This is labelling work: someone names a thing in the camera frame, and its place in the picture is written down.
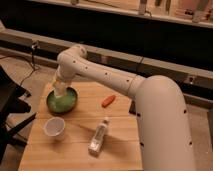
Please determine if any white plastic bottle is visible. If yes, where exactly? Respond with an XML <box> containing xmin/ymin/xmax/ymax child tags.
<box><xmin>88</xmin><ymin>117</ymin><xmax>109</xmax><ymax>156</ymax></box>

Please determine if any white paper cup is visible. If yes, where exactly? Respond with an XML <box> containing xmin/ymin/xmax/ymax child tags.
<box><xmin>43</xmin><ymin>117</ymin><xmax>66</xmax><ymax>141</ymax></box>

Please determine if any green ceramic bowl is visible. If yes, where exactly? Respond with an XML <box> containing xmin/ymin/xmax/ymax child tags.
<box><xmin>46</xmin><ymin>87</ymin><xmax>78</xmax><ymax>114</ymax></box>

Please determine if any orange carrot toy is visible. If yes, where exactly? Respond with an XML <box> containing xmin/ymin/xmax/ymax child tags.
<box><xmin>101</xmin><ymin>95</ymin><xmax>116</xmax><ymax>108</ymax></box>

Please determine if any grey metal rail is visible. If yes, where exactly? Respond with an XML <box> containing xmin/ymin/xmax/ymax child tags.
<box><xmin>0</xmin><ymin>28</ymin><xmax>213</xmax><ymax>89</ymax></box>

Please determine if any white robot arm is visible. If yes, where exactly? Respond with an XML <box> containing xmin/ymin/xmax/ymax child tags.
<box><xmin>55</xmin><ymin>44</ymin><xmax>196</xmax><ymax>171</ymax></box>

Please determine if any black floor cable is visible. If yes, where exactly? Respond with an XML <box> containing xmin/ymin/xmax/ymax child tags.
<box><xmin>0</xmin><ymin>43</ymin><xmax>42</xmax><ymax>88</ymax></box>

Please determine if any black rectangular block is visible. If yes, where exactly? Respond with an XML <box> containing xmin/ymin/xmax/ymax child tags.
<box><xmin>129</xmin><ymin>101</ymin><xmax>136</xmax><ymax>115</ymax></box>

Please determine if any black chair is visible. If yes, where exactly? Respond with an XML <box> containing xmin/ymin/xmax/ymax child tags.
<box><xmin>0</xmin><ymin>65</ymin><xmax>35</xmax><ymax>163</ymax></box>

